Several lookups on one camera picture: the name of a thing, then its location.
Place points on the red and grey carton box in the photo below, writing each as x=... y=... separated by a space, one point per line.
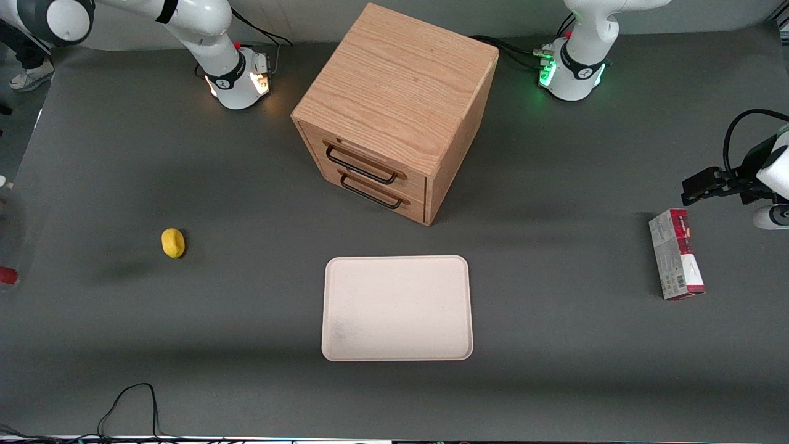
x=675 y=259

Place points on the oak wooden drawer cabinet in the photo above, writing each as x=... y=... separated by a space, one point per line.
x=400 y=80

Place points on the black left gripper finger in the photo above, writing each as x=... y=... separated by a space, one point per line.
x=693 y=194

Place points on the beige plastic tray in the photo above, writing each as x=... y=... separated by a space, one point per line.
x=397 y=308

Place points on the yellow lemon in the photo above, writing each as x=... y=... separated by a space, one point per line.
x=173 y=243

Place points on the red coke bottle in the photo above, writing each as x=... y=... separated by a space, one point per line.
x=7 y=275

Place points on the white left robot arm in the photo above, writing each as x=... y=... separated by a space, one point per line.
x=579 y=68

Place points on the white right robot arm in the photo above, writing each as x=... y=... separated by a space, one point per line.
x=203 y=37

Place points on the black aluminium frame rail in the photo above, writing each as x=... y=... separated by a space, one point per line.
x=781 y=23

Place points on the dark grey table mat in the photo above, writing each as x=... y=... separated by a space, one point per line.
x=555 y=382

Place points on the wooden drawer front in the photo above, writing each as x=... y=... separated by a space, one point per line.
x=416 y=185
x=414 y=209

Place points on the dark trouser leg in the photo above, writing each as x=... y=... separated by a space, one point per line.
x=24 y=52

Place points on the white sneaker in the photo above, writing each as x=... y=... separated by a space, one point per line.
x=31 y=77

